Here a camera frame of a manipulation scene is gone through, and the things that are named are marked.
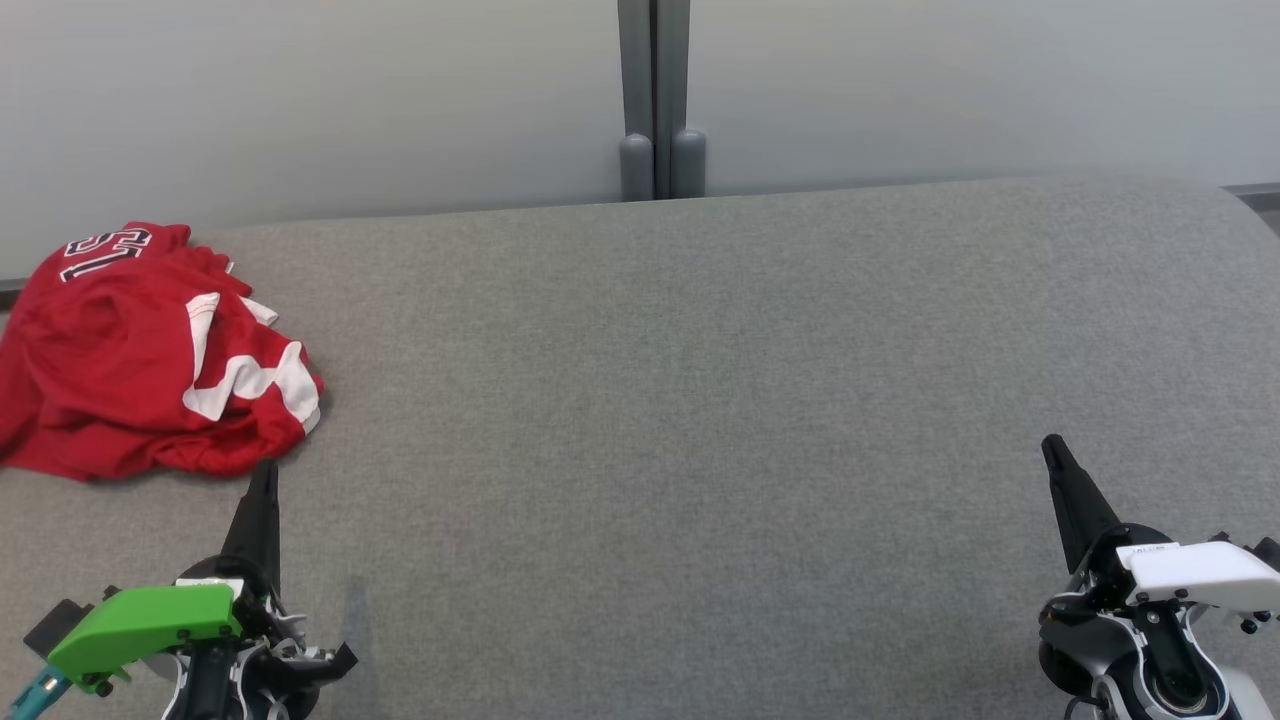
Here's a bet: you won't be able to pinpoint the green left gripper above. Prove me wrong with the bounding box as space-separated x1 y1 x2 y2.
47 458 303 698

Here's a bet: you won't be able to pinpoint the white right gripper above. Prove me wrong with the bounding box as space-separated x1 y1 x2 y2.
1041 434 1280 608

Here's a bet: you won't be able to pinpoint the red basketball jersey white sleeves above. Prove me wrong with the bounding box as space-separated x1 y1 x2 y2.
0 222 281 482

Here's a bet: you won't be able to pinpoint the teal left cable connector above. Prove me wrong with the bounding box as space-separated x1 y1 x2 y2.
8 665 73 720

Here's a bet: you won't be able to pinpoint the grey partition post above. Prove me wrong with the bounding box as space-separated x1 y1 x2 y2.
617 0 708 202

